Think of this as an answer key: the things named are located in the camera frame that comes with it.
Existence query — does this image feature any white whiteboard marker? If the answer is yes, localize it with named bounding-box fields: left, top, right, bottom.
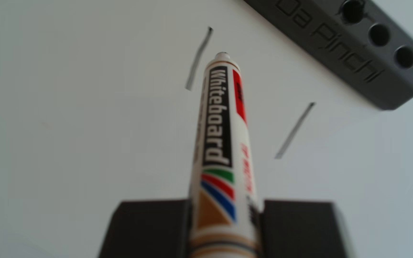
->
left=188, top=52, right=264, bottom=258

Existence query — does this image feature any grey Da Pinchi pen holder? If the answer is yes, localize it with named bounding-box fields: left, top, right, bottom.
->
left=242, top=0, right=413, bottom=111

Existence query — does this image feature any whiteboard with silver frame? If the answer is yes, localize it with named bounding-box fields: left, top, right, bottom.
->
left=0, top=0, right=413, bottom=258

